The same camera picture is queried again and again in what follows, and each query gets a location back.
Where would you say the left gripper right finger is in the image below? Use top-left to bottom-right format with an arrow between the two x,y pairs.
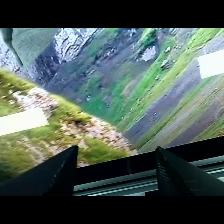
154,146 -> 224,197

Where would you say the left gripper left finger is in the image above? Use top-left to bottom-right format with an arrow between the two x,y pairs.
0,145 -> 80,197

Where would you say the pale grey-green T-shirt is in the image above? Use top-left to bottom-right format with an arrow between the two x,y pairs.
0,27 -> 62,68

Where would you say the silver frame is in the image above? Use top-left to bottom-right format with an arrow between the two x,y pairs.
72,155 -> 224,197

